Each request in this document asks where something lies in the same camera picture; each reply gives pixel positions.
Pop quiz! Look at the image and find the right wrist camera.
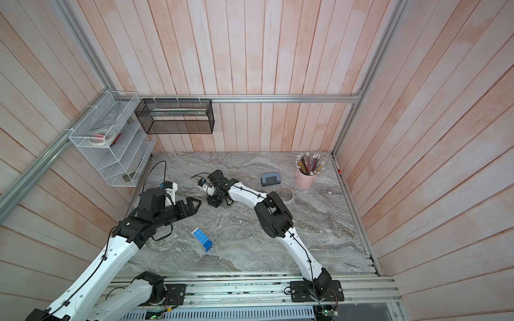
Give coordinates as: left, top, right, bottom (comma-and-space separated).
198, 178, 215, 196

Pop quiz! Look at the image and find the light blue long lego brick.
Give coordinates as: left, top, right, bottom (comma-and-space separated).
192, 228, 213, 252

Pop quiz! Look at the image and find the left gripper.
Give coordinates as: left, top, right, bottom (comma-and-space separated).
154, 197, 202, 228

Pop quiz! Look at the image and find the bundle of pencils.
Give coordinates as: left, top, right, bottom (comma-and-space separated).
295, 152, 325, 176

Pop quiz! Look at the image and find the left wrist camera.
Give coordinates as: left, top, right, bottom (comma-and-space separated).
159, 181, 178, 207

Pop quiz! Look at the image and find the aluminium mounting rail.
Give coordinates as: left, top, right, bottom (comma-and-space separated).
164, 272, 402, 308

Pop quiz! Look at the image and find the white wire shelf rack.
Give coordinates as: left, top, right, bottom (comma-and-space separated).
69, 91, 156, 187

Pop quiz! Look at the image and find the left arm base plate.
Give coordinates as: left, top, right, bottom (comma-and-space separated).
145, 284, 187, 306

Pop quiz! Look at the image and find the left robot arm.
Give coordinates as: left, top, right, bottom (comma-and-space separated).
27, 188, 202, 320

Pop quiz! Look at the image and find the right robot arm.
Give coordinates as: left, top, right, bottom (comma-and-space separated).
198, 170, 332, 300

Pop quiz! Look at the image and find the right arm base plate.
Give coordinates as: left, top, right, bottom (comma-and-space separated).
289, 280, 345, 304

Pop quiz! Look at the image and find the black mesh basket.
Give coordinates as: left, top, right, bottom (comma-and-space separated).
135, 98, 215, 135

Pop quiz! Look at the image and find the tape roll on shelf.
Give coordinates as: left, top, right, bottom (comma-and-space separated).
87, 128, 115, 147

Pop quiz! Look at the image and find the pink pencil cup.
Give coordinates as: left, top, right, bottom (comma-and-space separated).
295, 169, 317, 189

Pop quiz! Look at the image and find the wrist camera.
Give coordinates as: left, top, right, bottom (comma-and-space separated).
159, 181, 178, 207
198, 178, 215, 196

